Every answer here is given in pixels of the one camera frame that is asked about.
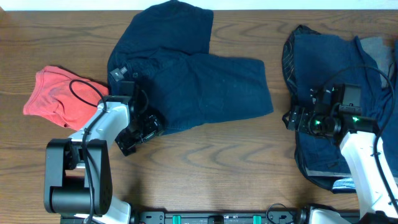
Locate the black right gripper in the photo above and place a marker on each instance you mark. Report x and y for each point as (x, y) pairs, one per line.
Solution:
(302, 124)

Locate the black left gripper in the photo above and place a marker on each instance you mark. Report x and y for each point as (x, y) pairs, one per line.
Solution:
(155, 129)

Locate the dark blue denim shorts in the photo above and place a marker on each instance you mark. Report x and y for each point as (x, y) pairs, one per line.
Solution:
(166, 51)

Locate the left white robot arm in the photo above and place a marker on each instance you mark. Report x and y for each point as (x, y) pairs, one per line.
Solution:
(78, 182)

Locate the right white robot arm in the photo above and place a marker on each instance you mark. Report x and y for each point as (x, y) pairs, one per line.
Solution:
(359, 141)

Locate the blue jeans in pile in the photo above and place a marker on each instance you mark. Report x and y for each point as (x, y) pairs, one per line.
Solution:
(330, 79)

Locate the dark striped garment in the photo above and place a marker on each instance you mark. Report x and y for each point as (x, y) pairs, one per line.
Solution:
(288, 57)

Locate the red folded t-shirt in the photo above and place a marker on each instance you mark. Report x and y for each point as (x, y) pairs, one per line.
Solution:
(59, 97)

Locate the grey garment in pile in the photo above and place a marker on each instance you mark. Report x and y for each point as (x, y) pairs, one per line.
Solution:
(381, 54)

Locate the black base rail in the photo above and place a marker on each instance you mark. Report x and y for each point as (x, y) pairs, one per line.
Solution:
(275, 214)

